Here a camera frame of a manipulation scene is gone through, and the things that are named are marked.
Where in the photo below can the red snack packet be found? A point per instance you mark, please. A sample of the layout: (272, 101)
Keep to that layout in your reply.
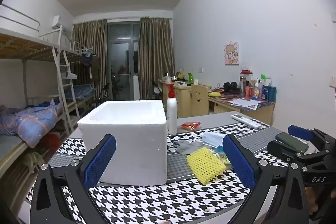
(191, 125)

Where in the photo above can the red box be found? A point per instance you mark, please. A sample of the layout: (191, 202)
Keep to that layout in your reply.
(249, 92)

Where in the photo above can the white pump bottle red top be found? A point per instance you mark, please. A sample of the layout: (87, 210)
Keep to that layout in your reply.
(172, 113)

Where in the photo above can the black folding chair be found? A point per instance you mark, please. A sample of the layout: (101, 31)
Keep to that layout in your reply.
(105, 94)

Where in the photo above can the white air conditioner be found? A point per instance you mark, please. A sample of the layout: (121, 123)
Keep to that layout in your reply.
(59, 22)

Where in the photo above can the grey sock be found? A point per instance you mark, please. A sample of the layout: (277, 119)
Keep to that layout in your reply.
(186, 148)

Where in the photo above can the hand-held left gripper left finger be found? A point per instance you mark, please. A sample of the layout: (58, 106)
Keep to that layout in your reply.
(101, 161)

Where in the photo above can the small red ornament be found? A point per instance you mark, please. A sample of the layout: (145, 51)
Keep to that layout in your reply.
(246, 71)

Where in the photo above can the person's right hand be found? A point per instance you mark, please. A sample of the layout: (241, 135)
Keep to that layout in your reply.
(312, 200)

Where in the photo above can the cartoon wall poster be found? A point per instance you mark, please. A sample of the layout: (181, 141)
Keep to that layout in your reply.
(231, 53)

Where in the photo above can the blue plaid blanket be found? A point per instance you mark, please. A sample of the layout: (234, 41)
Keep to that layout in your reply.
(26, 119)

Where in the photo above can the white foam box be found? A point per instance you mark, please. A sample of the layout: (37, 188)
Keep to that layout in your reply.
(126, 148)

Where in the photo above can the dark thermos flask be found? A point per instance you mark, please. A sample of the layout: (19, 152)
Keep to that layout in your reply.
(242, 86)

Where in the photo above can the wooden chair with smiley cutout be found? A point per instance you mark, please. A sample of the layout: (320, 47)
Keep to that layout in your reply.
(199, 100)

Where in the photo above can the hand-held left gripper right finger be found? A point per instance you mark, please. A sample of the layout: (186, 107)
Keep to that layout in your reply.
(239, 161)

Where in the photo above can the yellow pouch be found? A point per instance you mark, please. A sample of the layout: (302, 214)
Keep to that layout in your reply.
(215, 95)

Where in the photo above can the printed paper sheets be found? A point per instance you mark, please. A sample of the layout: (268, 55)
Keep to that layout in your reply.
(245, 103)

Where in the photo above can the silver cooking pot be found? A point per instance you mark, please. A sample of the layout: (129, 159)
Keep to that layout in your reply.
(168, 77)

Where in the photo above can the glass balcony door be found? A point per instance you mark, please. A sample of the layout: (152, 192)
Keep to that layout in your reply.
(119, 69)

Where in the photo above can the white remote control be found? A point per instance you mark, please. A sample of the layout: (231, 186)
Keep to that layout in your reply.
(245, 120)

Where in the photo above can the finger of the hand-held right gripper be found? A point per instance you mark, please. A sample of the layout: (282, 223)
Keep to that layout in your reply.
(279, 149)
(300, 132)

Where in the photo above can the houndstooth table cloth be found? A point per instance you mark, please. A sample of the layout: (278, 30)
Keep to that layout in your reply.
(157, 203)

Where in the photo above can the black headphones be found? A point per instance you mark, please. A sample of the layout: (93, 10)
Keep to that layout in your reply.
(231, 87)

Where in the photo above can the blue toiletry bottle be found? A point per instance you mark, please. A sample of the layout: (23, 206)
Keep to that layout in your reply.
(265, 94)

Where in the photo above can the brown curtain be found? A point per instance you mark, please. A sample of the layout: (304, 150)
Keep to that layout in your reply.
(89, 37)
(156, 56)

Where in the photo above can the dark hanging clothes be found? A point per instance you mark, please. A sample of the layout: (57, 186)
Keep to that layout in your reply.
(86, 59)

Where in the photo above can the dark smartphone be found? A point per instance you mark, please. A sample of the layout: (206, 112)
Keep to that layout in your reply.
(291, 142)

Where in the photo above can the white bunk bed ladder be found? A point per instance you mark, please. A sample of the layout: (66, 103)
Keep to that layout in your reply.
(65, 87)

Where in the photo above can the yellow foam net sleeve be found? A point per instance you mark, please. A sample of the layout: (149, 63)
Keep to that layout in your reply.
(204, 165)

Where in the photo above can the white metal bunk bed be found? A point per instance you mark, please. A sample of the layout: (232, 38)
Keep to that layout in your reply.
(23, 43)
(81, 91)

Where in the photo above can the wooden desk with drawers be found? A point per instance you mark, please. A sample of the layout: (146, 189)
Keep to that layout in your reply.
(181, 98)

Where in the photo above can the green carton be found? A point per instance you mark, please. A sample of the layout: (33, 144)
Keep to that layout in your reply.
(190, 77)

